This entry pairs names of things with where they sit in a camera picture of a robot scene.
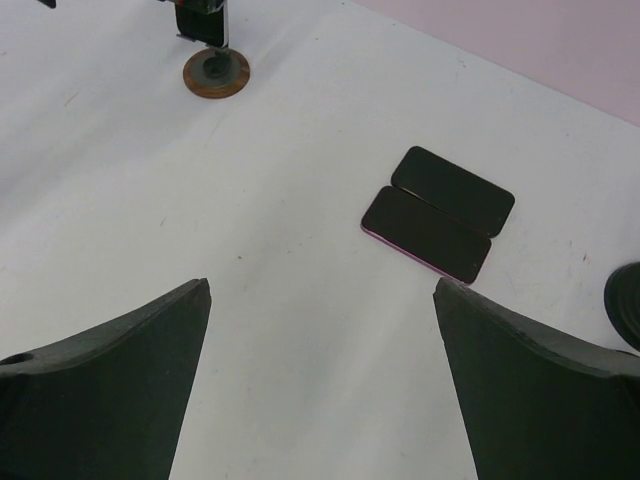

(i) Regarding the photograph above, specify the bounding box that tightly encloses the wooden base phone stand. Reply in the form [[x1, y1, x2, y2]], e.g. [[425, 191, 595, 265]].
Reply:
[[182, 37, 251, 99]]

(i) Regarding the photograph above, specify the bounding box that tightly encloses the purple smartphone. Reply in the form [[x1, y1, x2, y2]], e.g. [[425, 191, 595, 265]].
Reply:
[[361, 186, 492, 285]]

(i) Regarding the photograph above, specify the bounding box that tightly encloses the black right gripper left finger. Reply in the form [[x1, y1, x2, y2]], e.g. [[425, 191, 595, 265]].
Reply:
[[1, 279, 211, 479]]

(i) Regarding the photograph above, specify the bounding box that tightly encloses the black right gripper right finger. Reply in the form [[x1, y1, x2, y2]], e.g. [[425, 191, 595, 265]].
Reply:
[[433, 278, 639, 479]]

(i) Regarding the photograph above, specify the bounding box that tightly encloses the dark glossy smartphone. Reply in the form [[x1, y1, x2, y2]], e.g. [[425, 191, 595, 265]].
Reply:
[[174, 0, 229, 48]]

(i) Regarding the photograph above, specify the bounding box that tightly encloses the black phone stand round base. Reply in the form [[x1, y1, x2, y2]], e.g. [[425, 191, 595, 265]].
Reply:
[[604, 262, 640, 350]]

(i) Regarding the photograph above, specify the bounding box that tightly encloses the black smartphone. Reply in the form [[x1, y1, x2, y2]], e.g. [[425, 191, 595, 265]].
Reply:
[[391, 146, 515, 238]]

